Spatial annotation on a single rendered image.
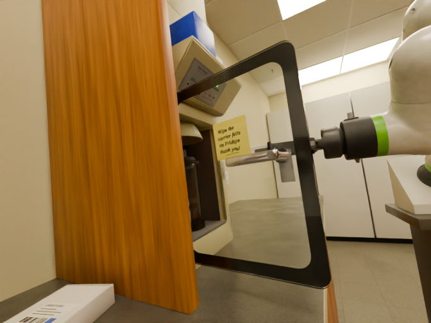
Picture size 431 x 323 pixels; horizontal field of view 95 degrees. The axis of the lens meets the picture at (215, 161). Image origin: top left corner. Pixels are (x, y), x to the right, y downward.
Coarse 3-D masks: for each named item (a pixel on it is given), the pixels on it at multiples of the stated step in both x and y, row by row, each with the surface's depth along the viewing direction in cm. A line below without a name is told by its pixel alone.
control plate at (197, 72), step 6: (192, 66) 50; (198, 66) 52; (204, 66) 53; (192, 72) 52; (198, 72) 53; (204, 72) 55; (210, 72) 56; (186, 78) 51; (192, 78) 53; (198, 78) 54; (204, 78) 56; (180, 84) 51; (186, 84) 52; (192, 84) 54
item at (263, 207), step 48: (288, 48) 32; (192, 96) 44; (240, 96) 38; (288, 96) 32; (192, 144) 45; (288, 144) 32; (192, 192) 45; (240, 192) 38; (288, 192) 32; (192, 240) 45; (240, 240) 38; (288, 240) 32
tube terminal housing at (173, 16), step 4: (168, 4) 59; (168, 8) 59; (172, 8) 60; (168, 12) 58; (172, 12) 60; (176, 12) 62; (168, 16) 58; (172, 16) 60; (176, 16) 62; (180, 16) 64; (172, 20) 59; (176, 20) 62; (196, 264) 53; (196, 268) 53
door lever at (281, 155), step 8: (264, 152) 30; (272, 152) 29; (280, 152) 32; (288, 152) 32; (232, 160) 33; (240, 160) 32; (248, 160) 31; (256, 160) 30; (264, 160) 30; (272, 160) 30; (280, 160) 33
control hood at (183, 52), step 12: (192, 36) 46; (180, 48) 47; (192, 48) 47; (204, 48) 50; (180, 60) 47; (192, 60) 49; (204, 60) 52; (216, 60) 56; (180, 72) 49; (216, 72) 58
